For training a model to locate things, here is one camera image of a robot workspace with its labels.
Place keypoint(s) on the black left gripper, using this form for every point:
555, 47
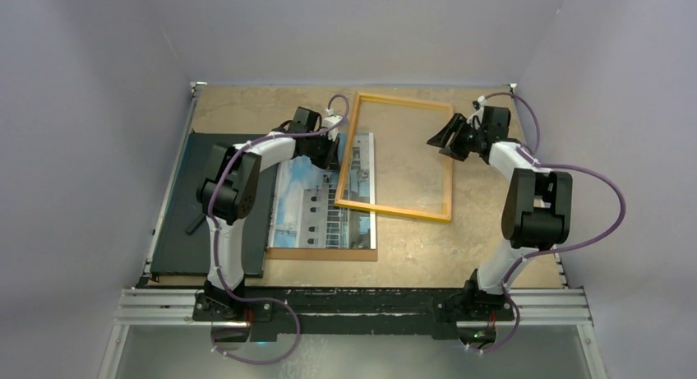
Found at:
330, 161

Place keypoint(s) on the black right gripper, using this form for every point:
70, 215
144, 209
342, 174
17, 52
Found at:
457, 122

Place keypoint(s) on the building and sky photo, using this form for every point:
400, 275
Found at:
304, 211

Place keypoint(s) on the yellow wooden picture frame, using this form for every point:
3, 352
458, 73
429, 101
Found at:
400, 156

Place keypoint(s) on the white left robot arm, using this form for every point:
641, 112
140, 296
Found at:
227, 192

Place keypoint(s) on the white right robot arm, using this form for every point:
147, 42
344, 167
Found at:
536, 213

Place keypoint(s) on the black flat box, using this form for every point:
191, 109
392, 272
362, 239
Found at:
178, 254

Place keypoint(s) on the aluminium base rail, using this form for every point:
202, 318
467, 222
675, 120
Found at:
353, 311

